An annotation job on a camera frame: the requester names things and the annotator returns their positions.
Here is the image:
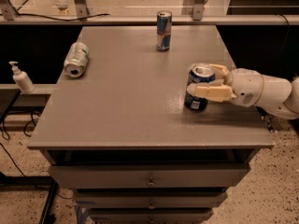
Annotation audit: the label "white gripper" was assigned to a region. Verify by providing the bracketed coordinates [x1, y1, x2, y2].
[187, 63, 263, 107]

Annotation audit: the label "blue pepsi can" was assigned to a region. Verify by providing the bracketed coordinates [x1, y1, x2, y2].
[184, 63, 215, 112]

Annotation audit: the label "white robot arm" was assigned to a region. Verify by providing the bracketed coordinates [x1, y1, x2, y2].
[187, 63, 299, 119]

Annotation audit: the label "blue silver red bull can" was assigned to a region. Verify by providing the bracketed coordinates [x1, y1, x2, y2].
[156, 10, 172, 51]

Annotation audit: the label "green white soda can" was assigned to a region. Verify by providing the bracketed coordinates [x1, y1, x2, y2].
[64, 42, 89, 77]

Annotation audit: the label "grey drawer cabinet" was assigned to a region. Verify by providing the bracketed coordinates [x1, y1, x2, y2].
[27, 25, 275, 224]

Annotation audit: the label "top grey drawer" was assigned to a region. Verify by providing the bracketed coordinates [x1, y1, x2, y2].
[49, 163, 249, 189]

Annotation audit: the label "grey drawer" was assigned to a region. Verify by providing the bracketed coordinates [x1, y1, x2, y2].
[49, 163, 249, 189]
[89, 209, 213, 224]
[75, 191, 227, 209]

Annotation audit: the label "bottom grey drawer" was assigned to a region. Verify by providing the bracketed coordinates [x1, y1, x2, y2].
[89, 209, 213, 224]

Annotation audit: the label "middle grey drawer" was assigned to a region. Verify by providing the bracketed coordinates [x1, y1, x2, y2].
[75, 191, 227, 209]

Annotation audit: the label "white pump dispenser bottle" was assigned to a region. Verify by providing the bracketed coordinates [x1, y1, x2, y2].
[9, 61, 35, 93]

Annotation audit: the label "grey metal rail frame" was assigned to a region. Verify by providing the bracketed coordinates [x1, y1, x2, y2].
[1, 0, 299, 25]

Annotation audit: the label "black floor cables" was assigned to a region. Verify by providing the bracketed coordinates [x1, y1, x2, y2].
[0, 110, 41, 179]

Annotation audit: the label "black cable on rail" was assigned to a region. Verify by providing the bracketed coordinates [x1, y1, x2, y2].
[0, 0, 110, 21]

